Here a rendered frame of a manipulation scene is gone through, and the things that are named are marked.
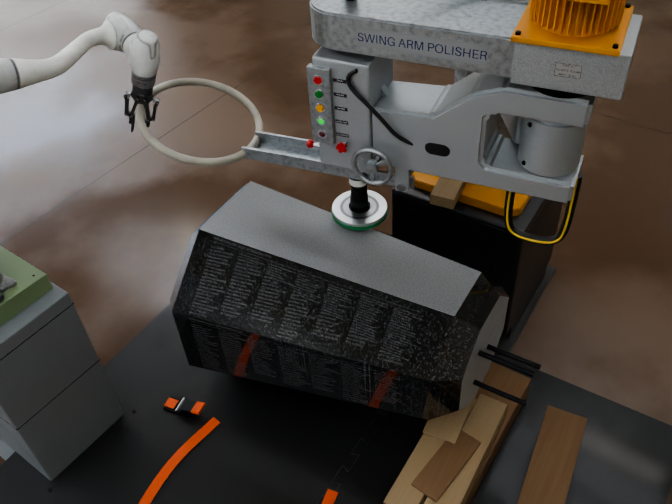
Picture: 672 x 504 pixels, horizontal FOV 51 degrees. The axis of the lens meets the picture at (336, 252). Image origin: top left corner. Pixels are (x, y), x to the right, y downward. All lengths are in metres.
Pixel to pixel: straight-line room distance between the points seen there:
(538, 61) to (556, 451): 1.58
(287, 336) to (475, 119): 1.03
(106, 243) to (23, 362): 1.52
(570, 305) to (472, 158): 1.53
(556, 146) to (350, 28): 0.71
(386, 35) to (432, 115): 0.30
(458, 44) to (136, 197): 2.79
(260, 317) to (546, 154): 1.17
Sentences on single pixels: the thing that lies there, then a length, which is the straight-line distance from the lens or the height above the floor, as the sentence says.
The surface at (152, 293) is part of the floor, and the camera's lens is 3.79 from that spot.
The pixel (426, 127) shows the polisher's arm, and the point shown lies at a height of 1.37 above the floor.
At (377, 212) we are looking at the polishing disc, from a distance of 2.68.
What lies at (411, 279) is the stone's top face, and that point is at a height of 0.84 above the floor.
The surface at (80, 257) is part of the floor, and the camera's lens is 4.15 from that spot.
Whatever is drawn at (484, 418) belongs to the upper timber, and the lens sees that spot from 2.86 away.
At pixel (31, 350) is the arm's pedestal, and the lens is 2.79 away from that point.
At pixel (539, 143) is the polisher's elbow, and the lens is 2.20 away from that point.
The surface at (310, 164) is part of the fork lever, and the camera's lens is 2.60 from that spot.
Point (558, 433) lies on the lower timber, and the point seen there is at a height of 0.13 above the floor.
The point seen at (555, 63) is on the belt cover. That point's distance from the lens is 2.03.
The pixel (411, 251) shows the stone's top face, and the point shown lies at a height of 0.84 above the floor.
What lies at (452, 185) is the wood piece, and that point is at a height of 0.83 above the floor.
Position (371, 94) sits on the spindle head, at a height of 1.45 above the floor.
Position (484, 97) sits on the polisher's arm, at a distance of 2.15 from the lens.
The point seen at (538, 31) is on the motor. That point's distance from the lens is 2.04.
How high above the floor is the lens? 2.62
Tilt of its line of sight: 43 degrees down
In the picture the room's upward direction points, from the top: 4 degrees counter-clockwise
